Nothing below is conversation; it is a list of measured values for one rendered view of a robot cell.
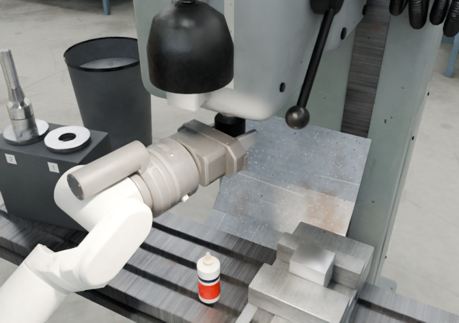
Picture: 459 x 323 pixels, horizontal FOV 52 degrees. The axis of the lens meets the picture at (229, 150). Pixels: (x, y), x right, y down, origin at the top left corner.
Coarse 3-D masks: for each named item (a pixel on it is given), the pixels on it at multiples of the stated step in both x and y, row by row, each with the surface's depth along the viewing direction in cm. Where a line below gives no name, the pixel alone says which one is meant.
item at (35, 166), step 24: (0, 144) 96; (24, 144) 95; (48, 144) 93; (72, 144) 93; (96, 144) 96; (0, 168) 98; (24, 168) 96; (48, 168) 93; (24, 192) 100; (48, 192) 97; (24, 216) 104; (48, 216) 102
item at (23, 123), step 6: (30, 108) 95; (12, 114) 93; (18, 114) 93; (24, 114) 94; (30, 114) 95; (12, 120) 94; (18, 120) 94; (24, 120) 95; (30, 120) 96; (12, 126) 96; (18, 126) 95; (24, 126) 95; (30, 126) 96; (36, 126) 98; (18, 132) 96; (24, 132) 96; (30, 132) 96
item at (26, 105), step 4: (24, 100) 95; (28, 100) 95; (8, 104) 94; (12, 104) 94; (20, 104) 94; (24, 104) 94; (28, 104) 94; (8, 108) 93; (12, 108) 93; (16, 108) 93; (20, 108) 93; (24, 108) 93; (28, 108) 94; (12, 112) 93; (16, 112) 93
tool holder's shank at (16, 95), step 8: (0, 48) 89; (8, 48) 89; (0, 56) 88; (8, 56) 88; (8, 64) 89; (8, 72) 90; (16, 72) 91; (8, 80) 91; (16, 80) 91; (8, 88) 92; (16, 88) 92; (8, 96) 93; (16, 96) 92; (24, 96) 94; (16, 104) 94
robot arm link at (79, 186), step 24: (72, 168) 59; (96, 168) 53; (120, 168) 55; (144, 168) 58; (72, 192) 54; (96, 192) 54; (120, 192) 55; (144, 192) 58; (168, 192) 59; (72, 216) 57; (96, 216) 54
